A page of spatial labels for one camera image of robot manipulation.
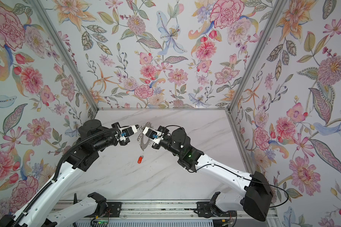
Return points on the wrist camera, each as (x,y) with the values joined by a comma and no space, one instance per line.
(153,135)
(128,131)

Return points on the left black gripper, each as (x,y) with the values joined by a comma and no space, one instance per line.
(122,143)

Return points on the right aluminium corner post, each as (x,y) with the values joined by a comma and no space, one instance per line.
(272,20)

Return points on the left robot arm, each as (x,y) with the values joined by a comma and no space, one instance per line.
(73,164)

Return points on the left aluminium corner post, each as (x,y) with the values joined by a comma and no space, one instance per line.
(53,34)

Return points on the red key tag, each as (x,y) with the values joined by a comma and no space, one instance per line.
(140,159)

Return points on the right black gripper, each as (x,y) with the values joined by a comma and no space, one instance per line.
(165,132)

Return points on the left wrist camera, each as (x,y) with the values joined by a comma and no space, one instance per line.
(128,131)

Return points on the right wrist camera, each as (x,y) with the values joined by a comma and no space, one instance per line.
(153,135)

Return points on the aluminium corner post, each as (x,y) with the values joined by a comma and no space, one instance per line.
(272,20)
(53,34)

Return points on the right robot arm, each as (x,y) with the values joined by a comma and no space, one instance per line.
(250,192)

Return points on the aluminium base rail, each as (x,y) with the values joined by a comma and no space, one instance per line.
(175,213)

